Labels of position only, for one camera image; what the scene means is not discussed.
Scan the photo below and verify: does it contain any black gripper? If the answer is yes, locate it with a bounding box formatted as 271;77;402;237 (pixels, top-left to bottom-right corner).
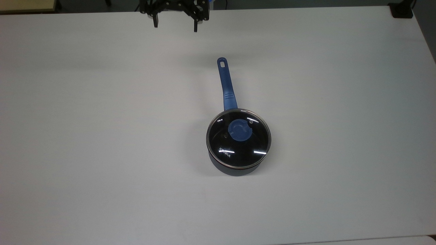
139;0;210;33

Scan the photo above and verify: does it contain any glass lid with blue knob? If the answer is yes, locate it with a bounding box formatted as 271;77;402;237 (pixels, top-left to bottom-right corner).
206;109;272;169

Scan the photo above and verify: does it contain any yellow wooden board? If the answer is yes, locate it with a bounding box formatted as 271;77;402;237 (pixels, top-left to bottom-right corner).
0;0;57;14

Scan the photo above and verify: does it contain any black table clamp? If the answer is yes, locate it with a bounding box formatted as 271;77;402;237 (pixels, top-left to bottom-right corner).
388;0;417;19

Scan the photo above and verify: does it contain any blue saucepan with long handle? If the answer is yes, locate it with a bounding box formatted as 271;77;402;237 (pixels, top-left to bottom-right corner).
206;57;272;177

